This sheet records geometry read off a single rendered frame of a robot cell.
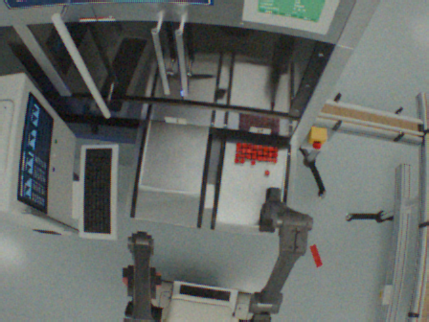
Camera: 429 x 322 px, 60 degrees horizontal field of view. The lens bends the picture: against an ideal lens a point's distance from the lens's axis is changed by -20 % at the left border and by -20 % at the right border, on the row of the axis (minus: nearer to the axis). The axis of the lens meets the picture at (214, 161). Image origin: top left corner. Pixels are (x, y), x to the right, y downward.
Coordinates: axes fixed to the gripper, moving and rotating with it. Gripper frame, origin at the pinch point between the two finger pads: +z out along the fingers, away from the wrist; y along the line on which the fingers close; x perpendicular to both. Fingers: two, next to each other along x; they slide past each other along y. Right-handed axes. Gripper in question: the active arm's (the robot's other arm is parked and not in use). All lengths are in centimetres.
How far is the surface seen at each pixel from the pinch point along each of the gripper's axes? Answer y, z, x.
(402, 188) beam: 35, 31, -85
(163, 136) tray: 33, -2, 47
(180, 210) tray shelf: 2.4, 1.8, 35.3
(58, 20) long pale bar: 17, -104, 65
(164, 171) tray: 17.8, -0.2, 44.4
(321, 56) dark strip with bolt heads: 26, -85, -4
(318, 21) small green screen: 23, -105, 1
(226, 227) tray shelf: -2.3, 2.4, 15.7
